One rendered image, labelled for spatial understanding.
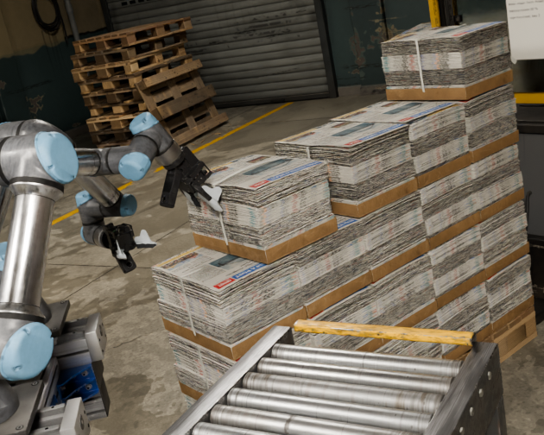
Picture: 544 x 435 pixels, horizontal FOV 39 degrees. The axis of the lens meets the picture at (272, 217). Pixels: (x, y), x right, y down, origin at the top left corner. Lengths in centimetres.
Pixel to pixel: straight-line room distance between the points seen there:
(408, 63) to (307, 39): 682
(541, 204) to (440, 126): 104
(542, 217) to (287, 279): 167
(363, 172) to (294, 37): 741
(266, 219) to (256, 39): 798
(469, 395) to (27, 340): 87
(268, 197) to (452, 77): 96
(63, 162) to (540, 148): 232
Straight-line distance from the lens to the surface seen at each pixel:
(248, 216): 219
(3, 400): 180
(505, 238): 307
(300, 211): 226
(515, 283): 319
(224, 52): 1035
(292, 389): 165
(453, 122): 276
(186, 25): 939
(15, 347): 163
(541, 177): 357
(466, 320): 296
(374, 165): 247
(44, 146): 171
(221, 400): 166
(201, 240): 245
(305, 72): 981
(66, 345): 224
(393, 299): 261
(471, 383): 156
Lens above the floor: 162
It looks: 17 degrees down
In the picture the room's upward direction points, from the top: 11 degrees counter-clockwise
